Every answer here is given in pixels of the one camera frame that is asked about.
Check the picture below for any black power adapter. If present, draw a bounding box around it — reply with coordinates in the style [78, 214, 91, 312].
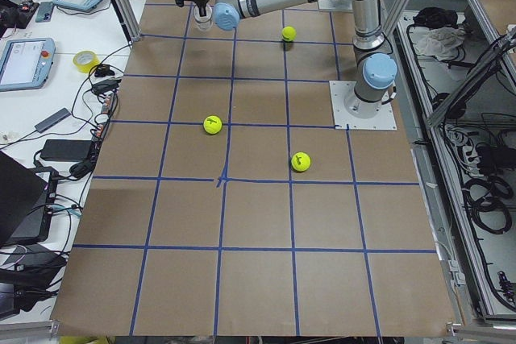
[40, 139, 92, 162]

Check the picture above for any yellow tape roll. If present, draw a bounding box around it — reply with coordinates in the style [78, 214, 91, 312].
[73, 50, 100, 73]

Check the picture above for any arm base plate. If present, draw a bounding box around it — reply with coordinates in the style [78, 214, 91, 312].
[329, 81, 397, 131]
[318, 0, 353, 13]

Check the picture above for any white tennis ball can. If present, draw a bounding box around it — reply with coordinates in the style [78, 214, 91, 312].
[193, 5, 213, 32]

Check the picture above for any yellow tennis ball centre left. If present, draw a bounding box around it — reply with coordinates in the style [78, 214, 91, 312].
[203, 115, 223, 135]

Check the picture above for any yellow tennis ball base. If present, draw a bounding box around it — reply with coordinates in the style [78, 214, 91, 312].
[281, 26, 297, 43]

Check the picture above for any white crumpled cloth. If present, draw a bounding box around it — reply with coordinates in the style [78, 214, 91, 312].
[414, 27, 466, 61]

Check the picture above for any yellow tennis ball far left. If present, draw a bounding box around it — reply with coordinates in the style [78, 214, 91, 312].
[290, 151, 311, 172]

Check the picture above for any grey usb hub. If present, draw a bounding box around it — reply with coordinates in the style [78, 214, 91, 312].
[35, 108, 71, 133]

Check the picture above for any black laptop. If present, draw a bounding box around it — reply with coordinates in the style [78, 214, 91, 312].
[1, 153, 57, 247]

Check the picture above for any yellow tennis ball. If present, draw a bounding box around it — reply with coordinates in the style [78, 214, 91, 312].
[290, 151, 311, 172]
[203, 115, 223, 135]

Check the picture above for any teach pendant near left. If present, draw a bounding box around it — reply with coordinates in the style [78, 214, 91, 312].
[1, 38, 56, 92]

